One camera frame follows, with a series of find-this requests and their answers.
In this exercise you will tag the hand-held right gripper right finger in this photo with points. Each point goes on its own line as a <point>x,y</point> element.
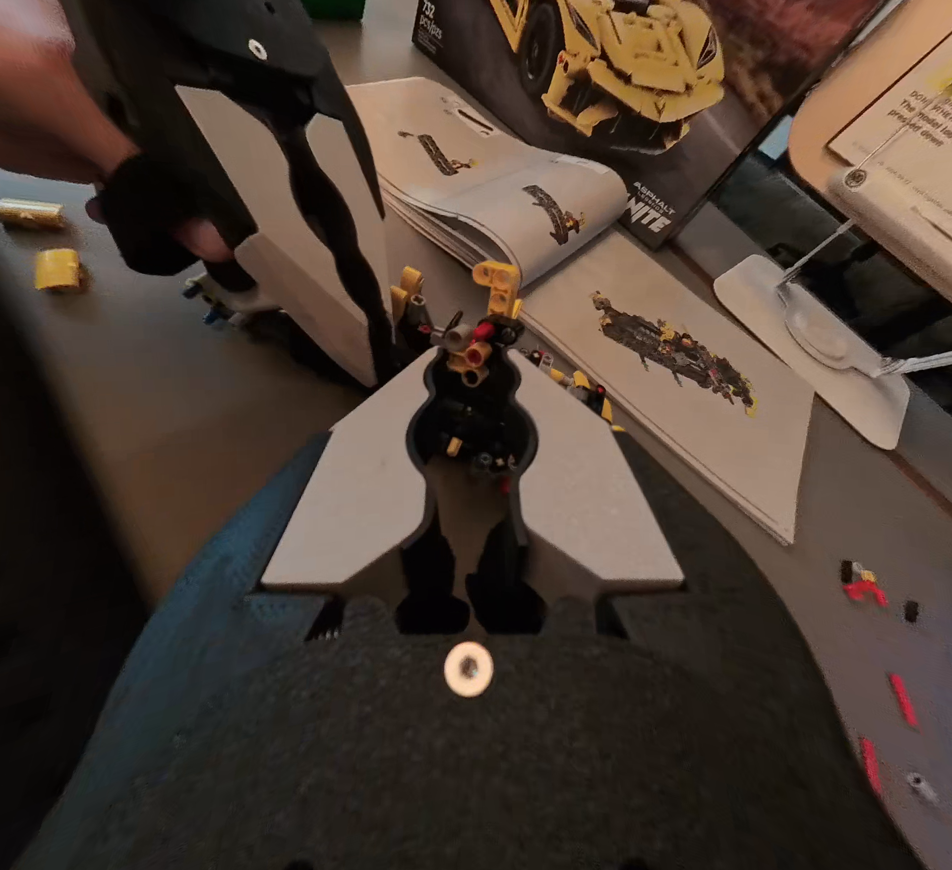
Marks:
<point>595,513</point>

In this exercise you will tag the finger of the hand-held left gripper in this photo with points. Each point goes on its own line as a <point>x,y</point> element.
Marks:
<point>297,275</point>
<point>349,201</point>

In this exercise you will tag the open instruction booklet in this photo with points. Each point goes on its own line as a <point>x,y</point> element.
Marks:
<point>669,401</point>

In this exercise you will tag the tan sign board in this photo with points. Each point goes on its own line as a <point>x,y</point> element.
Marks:
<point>818,119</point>

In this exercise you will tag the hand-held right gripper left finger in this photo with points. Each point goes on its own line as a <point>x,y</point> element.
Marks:
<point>349,505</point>

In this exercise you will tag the toy car set box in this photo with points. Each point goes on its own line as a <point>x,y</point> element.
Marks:
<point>632,30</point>

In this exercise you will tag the cluster of yellow brick pieces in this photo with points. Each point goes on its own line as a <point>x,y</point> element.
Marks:
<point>58,269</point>

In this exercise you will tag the toy brick car chassis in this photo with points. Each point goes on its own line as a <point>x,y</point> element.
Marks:
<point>595,390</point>

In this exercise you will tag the black yellow toy brick subassembly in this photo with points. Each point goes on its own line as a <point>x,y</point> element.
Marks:
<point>498,282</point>

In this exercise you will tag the scatter of coloured connector pins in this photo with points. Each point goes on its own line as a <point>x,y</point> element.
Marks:
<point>904,699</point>

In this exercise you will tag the person's left hand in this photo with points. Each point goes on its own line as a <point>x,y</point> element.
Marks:
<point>44,104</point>

